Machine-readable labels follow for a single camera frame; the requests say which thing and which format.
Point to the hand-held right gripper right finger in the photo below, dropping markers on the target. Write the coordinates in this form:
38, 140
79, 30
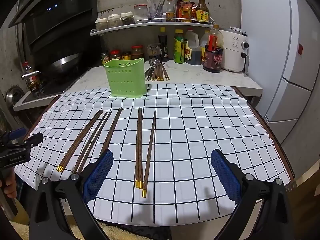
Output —
223, 172

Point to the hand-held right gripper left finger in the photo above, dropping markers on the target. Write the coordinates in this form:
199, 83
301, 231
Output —
100, 172

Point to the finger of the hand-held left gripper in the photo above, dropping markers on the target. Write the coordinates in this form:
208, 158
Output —
16, 133
30, 143

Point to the green plastic chopstick holder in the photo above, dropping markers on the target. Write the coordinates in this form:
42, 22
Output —
125, 80

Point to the clear cup with utensils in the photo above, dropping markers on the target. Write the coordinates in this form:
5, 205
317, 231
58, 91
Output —
156, 12

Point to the person's left hand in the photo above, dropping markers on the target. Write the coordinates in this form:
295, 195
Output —
8, 186

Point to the white black-grid mat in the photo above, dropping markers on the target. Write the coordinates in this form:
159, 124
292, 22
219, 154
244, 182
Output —
200, 130

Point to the black cooktop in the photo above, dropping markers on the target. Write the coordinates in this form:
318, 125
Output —
47, 88

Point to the metal wok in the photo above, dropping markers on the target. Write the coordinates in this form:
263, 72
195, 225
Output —
65, 63

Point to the metal spoons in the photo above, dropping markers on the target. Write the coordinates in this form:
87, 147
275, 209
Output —
149, 72

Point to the yellow-label sauce jar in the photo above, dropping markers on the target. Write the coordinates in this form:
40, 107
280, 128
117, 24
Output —
126, 56

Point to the white air fryer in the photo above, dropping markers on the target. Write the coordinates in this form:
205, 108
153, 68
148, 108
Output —
233, 50

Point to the large red-lid sauce jar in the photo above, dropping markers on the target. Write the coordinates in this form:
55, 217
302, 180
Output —
137, 53

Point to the large clear jug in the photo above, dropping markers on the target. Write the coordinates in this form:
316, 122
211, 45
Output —
193, 50

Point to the yellow-label oil bottle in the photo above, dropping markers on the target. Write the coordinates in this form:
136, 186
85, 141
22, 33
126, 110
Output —
203, 47

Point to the black range hood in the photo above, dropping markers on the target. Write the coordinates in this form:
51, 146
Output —
57, 10

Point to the green bottle yellow cap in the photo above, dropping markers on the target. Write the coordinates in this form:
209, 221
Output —
179, 48

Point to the clear spice bag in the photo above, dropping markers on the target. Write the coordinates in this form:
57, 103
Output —
153, 52

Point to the white-lid spice jar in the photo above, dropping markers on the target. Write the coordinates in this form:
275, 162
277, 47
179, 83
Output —
101, 24
127, 18
114, 21

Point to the slim dark soy sauce bottle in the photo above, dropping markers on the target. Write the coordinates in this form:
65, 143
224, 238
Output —
163, 46

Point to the white refrigerator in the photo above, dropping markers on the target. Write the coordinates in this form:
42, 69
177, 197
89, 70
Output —
282, 42

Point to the red fridge sticker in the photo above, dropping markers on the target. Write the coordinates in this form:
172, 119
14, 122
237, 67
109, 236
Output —
300, 49

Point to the red-lid glass jar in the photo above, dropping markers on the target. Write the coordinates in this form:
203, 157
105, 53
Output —
140, 13

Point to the tall dark sauce bottle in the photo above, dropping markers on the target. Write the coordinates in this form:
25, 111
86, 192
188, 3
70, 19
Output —
202, 10

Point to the yellow-cap cooking oil bottle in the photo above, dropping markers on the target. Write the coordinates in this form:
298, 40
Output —
188, 11

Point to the small yellow-cap bottle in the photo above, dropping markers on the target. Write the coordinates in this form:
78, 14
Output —
170, 10

